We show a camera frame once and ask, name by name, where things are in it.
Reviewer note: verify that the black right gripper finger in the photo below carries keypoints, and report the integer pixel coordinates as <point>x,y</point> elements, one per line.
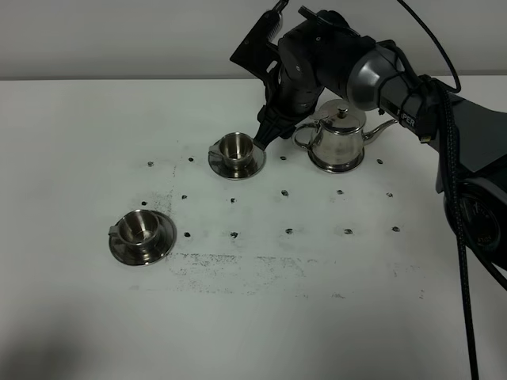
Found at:
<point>272,125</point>

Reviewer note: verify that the stainless steel teacup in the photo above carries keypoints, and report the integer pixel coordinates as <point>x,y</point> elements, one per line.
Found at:
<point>235,150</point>
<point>137,229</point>

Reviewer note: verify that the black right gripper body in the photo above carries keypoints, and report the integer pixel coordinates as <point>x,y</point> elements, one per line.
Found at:
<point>288,97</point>

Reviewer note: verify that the stainless steel saucer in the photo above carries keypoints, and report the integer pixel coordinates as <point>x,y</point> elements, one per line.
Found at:
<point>151,254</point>
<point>250,170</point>

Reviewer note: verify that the steel saucer under teapot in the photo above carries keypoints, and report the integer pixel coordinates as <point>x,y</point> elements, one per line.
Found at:
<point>336,168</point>

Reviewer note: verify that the stainless steel teapot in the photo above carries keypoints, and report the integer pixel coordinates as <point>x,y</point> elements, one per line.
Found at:
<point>336,132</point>

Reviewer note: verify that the far stainless steel teacup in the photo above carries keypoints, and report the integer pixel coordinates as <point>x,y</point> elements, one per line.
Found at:
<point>235,150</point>

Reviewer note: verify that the near stainless steel saucer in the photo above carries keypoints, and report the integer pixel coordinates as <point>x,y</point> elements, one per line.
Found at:
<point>151,254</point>

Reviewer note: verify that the far stainless steel saucer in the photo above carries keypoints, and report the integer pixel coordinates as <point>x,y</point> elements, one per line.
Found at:
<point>250,170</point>

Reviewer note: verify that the near stainless steel teacup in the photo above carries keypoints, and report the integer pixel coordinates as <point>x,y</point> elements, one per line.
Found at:
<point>137,229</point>

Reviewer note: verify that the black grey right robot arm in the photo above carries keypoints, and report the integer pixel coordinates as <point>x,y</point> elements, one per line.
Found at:
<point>324,52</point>

